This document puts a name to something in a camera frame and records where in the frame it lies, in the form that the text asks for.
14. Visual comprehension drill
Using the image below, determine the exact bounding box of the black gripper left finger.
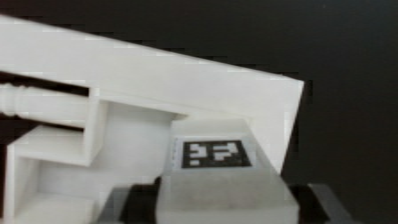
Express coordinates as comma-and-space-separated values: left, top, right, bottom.
95, 184, 159, 224

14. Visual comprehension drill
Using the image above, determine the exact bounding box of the white chair seat with pegs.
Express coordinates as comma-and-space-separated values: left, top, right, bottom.
0, 15, 304, 224

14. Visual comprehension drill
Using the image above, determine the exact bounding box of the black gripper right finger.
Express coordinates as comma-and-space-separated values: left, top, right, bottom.
290, 184, 359, 224

